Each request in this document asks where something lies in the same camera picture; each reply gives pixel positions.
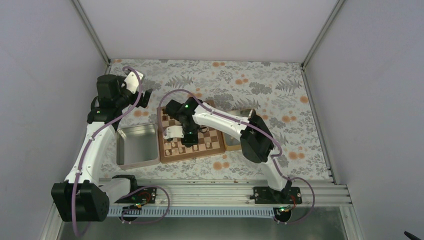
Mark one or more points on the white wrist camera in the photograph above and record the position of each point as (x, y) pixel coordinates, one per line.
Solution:
(175, 131)
(131, 81)

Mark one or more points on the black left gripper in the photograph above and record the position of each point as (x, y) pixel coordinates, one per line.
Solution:
(145, 100)

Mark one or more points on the yellow tin box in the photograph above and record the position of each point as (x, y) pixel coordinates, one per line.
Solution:
(231, 143)

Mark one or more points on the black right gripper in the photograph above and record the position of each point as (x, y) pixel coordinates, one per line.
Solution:
(192, 141)

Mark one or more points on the aluminium frame post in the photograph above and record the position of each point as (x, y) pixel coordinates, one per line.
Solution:
(91, 31)

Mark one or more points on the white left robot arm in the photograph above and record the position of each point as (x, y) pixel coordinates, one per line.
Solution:
(80, 197)

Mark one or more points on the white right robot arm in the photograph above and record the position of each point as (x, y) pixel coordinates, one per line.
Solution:
(258, 147)

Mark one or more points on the floral table mat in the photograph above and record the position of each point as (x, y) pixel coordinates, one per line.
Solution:
(275, 90)

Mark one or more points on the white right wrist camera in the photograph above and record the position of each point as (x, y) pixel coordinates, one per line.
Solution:
(175, 131)

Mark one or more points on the wooden chess board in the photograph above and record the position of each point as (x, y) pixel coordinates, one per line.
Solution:
(179, 138)

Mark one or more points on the white pawn on board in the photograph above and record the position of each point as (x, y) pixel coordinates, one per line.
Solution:
(167, 146)

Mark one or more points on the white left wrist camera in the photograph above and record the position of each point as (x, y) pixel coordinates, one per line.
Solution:
(131, 81)

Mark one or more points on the silver empty tin box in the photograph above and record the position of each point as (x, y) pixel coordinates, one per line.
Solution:
(137, 146)

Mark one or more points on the aluminium mounting rail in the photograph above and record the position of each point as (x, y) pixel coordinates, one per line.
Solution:
(231, 198)

